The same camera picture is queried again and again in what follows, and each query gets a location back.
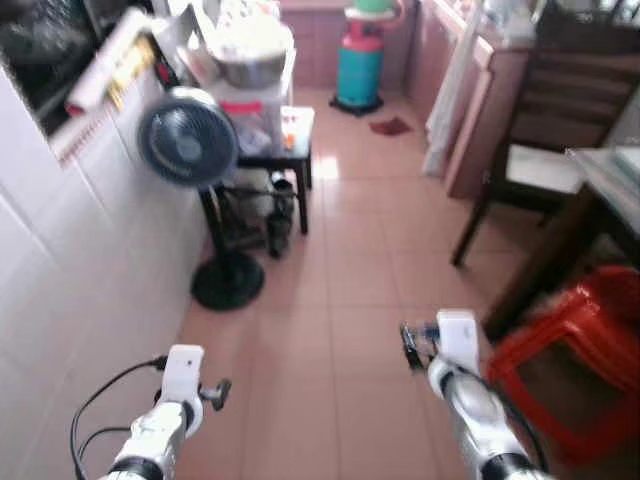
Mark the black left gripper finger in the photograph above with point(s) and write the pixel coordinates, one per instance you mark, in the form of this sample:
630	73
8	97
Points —
221	391

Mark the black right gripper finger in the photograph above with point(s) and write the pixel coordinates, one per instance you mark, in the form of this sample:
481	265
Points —
409	345

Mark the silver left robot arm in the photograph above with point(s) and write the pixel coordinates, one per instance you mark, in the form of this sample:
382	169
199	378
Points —
150	440

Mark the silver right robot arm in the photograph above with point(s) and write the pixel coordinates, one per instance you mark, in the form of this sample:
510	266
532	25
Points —
480	415

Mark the red plastic stool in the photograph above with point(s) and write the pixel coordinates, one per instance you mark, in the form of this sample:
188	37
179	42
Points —
575	330

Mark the red floor cloth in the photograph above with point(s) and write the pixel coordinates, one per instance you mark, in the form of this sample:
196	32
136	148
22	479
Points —
390	127

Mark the grey wooden table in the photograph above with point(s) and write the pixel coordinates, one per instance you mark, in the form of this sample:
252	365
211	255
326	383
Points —
600	195

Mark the small black side stand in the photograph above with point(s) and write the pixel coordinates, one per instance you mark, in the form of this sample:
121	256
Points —
295	135

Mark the pink tiled counter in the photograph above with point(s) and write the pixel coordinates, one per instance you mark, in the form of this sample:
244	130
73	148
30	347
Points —
495	100

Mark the black standing fan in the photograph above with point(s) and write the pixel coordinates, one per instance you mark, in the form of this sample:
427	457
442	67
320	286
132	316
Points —
187	140

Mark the white hanging cloth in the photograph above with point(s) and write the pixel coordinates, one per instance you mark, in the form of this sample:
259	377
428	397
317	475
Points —
450	90

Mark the white box red label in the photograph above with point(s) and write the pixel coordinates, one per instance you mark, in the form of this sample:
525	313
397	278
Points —
250	115

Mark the teal gas cylinder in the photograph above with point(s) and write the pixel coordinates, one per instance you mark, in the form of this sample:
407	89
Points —
358	70

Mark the dark wooden chair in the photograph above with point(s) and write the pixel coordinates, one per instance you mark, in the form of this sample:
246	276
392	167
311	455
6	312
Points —
570	90

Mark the large steel pot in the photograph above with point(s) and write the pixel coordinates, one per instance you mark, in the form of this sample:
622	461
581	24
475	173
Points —
252	55

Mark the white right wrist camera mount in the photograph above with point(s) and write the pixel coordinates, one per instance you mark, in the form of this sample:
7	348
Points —
458	338

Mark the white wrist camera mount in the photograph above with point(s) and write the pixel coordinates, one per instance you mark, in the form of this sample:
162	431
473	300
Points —
458	338
183	370

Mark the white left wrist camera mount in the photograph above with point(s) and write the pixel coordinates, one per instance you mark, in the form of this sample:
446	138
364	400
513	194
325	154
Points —
183	370

